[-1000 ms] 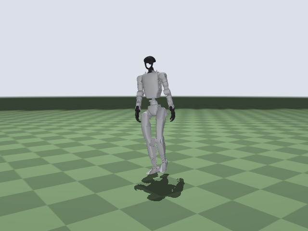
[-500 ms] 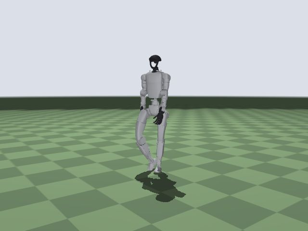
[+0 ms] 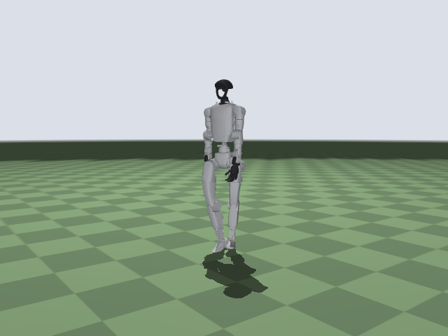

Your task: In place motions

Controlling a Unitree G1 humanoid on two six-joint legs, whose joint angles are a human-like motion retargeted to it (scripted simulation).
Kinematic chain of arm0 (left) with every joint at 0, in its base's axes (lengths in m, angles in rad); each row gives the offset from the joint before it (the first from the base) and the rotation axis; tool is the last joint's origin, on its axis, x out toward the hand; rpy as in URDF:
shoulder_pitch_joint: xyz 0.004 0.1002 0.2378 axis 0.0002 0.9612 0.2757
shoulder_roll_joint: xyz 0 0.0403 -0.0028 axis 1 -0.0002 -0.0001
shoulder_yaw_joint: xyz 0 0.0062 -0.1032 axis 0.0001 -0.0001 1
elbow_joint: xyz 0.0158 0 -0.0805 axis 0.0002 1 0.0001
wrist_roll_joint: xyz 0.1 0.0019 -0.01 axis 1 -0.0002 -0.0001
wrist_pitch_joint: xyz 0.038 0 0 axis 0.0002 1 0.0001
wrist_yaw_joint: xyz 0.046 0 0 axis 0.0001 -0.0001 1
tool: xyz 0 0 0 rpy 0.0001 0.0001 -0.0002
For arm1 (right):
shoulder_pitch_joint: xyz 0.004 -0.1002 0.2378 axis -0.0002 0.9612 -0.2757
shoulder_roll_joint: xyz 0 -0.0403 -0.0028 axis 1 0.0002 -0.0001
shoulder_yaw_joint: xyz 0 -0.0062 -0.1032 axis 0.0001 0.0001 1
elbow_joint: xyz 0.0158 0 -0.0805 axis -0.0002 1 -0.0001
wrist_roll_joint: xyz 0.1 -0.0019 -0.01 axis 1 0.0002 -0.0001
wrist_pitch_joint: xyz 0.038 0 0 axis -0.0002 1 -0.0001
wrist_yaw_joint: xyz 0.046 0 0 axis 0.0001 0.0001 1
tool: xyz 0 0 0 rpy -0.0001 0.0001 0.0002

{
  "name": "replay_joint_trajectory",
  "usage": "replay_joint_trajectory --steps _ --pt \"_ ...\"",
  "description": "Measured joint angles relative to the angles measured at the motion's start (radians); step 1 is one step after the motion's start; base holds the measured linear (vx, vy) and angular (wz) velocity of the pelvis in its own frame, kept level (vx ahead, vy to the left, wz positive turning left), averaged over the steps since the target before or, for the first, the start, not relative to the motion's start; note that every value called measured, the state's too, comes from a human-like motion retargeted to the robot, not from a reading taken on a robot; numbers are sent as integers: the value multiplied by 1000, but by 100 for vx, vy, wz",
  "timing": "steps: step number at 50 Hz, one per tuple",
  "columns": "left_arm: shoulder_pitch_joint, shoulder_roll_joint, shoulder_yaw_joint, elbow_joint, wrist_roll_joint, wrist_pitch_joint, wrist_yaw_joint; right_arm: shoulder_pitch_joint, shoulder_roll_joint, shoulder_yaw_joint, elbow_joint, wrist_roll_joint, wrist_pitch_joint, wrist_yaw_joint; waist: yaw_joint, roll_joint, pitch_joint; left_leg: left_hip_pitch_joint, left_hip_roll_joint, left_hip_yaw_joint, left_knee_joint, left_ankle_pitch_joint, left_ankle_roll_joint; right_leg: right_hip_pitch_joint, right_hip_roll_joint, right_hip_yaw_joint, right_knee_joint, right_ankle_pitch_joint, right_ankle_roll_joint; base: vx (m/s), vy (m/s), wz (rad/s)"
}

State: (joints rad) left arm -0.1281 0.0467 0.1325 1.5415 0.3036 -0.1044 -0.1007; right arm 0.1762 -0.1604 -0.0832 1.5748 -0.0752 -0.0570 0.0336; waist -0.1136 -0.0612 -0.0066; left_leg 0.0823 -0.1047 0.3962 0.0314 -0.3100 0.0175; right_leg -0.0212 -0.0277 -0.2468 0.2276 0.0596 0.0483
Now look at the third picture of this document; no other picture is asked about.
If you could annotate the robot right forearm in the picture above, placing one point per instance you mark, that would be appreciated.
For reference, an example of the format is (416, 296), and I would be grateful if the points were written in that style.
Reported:
(208, 148)

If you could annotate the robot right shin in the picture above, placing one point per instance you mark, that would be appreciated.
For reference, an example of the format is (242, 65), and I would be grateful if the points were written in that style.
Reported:
(216, 218)

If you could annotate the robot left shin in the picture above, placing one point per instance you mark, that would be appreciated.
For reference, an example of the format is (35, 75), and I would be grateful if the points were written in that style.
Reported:
(233, 220)

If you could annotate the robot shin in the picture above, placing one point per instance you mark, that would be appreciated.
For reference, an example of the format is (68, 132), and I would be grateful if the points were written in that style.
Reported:
(233, 220)
(216, 218)

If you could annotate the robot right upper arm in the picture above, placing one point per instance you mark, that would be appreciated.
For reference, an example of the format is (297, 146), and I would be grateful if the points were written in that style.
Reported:
(207, 133)

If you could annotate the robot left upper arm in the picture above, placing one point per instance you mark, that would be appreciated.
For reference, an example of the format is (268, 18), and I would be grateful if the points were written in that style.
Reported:
(239, 112)

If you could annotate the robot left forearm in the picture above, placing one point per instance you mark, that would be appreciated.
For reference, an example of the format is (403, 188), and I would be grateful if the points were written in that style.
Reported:
(238, 148)

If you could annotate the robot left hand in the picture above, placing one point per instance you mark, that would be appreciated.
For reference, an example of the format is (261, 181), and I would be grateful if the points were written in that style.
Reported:
(233, 171)

